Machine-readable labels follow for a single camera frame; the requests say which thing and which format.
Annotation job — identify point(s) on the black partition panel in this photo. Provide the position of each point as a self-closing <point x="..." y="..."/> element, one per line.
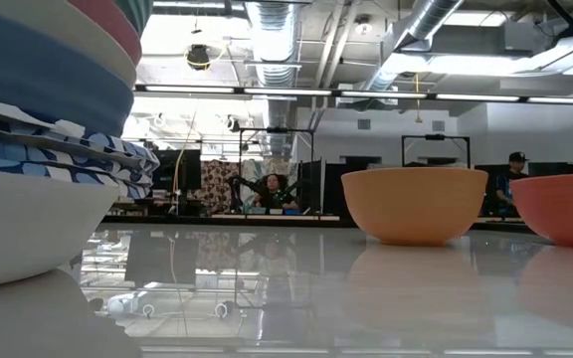
<point x="336" y="184"/>

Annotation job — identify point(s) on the rectangular grey ceiling duct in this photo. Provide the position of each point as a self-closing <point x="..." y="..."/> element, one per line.
<point x="465" y="40"/>

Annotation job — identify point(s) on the round ceiling fixture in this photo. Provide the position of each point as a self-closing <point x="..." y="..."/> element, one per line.
<point x="363" y="26"/>

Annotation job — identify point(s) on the seated person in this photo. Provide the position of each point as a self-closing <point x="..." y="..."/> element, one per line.
<point x="275" y="194"/>

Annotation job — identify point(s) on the blue plastic bowl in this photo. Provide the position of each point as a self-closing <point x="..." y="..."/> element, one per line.
<point x="43" y="74"/>

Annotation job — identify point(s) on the black ceiling dome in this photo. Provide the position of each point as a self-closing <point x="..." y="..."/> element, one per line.
<point x="198" y="55"/>

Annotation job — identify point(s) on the square wall vent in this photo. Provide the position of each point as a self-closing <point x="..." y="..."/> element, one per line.
<point x="363" y="124"/>
<point x="438" y="125"/>

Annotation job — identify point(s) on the orange plastic bowl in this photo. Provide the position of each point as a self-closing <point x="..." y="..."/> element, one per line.
<point x="416" y="204"/>

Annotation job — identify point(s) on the slanted silver ceiling duct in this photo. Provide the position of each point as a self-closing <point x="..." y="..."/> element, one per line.
<point x="426" y="20"/>

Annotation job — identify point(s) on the coral plastic bowl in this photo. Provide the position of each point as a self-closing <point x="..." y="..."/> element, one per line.
<point x="565" y="209"/>

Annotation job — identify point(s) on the black bar with light strips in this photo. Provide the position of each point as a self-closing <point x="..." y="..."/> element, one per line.
<point x="286" y="91"/>

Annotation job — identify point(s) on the black station frame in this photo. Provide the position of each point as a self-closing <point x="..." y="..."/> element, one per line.
<point x="436" y="136"/>
<point x="276" y="129"/>

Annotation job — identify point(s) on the pink plastic bowl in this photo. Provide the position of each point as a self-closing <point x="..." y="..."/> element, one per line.
<point x="115" y="20"/>

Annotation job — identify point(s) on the brown patterned curtain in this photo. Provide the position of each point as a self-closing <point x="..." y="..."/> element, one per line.
<point x="219" y="184"/>

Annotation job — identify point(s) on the round silver ceiling duct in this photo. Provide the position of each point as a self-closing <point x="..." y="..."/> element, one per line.
<point x="274" y="40"/>

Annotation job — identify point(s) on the person with cap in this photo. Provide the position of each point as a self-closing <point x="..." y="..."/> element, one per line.
<point x="508" y="181"/>

